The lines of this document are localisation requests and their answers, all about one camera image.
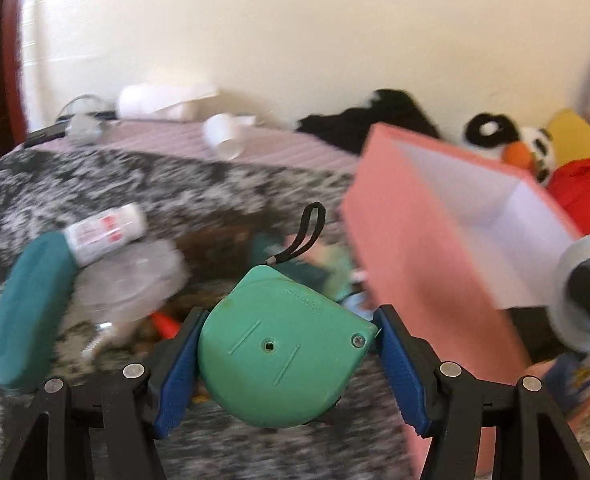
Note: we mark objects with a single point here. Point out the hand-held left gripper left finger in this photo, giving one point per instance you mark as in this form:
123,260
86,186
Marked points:
174,377

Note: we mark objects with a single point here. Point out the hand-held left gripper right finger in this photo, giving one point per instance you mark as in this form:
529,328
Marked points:
404,372

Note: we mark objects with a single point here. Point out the white tape roll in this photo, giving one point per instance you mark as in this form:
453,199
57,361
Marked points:
589,245

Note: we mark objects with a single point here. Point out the green tape measure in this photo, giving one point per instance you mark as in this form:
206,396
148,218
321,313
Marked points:
275,350

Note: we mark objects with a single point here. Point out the pink cardboard box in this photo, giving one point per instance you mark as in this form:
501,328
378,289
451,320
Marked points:
405,240

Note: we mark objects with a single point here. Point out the orange small object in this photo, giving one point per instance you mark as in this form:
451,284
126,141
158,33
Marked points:
165,325

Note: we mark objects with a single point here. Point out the metal screw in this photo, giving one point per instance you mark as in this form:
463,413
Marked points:
95,341

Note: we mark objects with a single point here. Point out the blue printed packet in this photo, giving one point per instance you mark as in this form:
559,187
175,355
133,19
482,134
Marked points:
572,380

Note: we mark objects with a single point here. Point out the clear plastic bag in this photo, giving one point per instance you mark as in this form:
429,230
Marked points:
135,280

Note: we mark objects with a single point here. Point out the red cloth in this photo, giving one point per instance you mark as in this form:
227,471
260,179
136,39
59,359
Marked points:
587,185

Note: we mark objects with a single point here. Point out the panda plush toy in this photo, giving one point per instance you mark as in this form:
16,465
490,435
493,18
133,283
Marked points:
530,152

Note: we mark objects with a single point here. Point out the yellow cushion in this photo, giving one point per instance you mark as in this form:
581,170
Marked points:
582,135

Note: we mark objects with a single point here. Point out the white bottle with red label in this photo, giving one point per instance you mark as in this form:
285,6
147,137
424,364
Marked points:
106,232

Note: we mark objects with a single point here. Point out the teal glasses case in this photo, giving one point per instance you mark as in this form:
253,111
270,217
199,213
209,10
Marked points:
27,310

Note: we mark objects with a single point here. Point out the small white paper cup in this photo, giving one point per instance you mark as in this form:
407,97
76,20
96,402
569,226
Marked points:
222,132

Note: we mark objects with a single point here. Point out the pink striped cloth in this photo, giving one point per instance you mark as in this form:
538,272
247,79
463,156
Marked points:
275,147

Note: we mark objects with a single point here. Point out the black cloth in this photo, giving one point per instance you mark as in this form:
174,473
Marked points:
360,120

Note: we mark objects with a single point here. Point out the clear plastic bottle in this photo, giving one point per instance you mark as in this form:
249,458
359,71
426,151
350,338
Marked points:
84,129

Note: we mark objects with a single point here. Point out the white paper roll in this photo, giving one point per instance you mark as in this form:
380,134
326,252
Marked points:
160,100

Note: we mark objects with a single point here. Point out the dark red door frame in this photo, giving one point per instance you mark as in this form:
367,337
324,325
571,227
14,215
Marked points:
12,65

